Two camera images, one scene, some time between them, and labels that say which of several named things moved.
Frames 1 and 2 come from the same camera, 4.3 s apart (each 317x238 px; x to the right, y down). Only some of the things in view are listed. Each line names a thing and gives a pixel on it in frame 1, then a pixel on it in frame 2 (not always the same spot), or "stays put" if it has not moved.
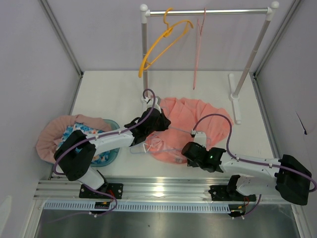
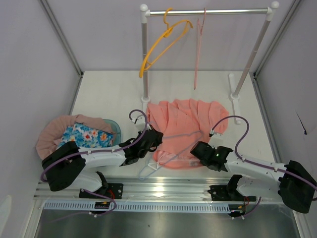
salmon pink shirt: [187, 117] stays put
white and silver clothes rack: [145, 14] stays put
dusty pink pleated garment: [47, 140] stays put
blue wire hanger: [193, 134] → [175, 155]
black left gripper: [165, 122] → [157, 142]
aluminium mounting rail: [151, 189] stays put
